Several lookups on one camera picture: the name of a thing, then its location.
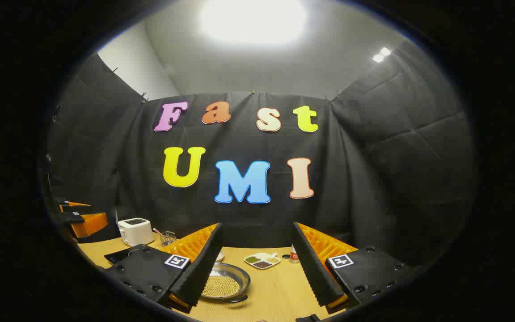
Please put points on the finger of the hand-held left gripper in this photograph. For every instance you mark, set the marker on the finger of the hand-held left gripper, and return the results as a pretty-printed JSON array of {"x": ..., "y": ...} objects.
[
  {"x": 90, "y": 223},
  {"x": 74, "y": 206}
]

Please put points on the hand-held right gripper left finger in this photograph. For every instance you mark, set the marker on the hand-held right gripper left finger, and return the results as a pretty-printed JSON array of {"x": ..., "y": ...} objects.
[{"x": 204, "y": 264}]

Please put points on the white toaster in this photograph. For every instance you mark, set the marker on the white toaster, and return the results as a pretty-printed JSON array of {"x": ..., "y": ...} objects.
[{"x": 134, "y": 232}]

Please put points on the clear plastic water bottle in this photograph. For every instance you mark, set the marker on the clear plastic water bottle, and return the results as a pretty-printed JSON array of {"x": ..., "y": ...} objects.
[{"x": 293, "y": 255}]

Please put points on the pile of soybeans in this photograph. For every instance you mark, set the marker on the pile of soybeans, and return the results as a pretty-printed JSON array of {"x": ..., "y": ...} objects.
[{"x": 219, "y": 286}]

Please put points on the black backdrop cloth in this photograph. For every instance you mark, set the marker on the black backdrop cloth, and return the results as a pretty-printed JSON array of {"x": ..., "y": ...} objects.
[{"x": 373, "y": 179}]

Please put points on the black induction cooktop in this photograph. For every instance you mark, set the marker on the black induction cooktop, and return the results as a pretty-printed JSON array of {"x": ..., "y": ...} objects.
[{"x": 116, "y": 257}]

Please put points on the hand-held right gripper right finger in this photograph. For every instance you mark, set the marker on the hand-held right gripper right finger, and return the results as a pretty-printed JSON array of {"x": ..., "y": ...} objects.
[{"x": 313, "y": 268}]

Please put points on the white divided bean dish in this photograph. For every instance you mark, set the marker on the white divided bean dish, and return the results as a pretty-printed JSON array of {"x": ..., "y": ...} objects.
[{"x": 262, "y": 260}]

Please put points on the small ceiling light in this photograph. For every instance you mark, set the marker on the small ceiling light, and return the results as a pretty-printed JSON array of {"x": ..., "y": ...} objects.
[{"x": 382, "y": 54}]

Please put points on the large ceiling light panel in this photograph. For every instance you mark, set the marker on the large ceiling light panel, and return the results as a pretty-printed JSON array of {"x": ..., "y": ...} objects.
[{"x": 253, "y": 20}]

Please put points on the white oval plate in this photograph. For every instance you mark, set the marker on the white oval plate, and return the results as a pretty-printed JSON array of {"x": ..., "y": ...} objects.
[{"x": 220, "y": 256}]

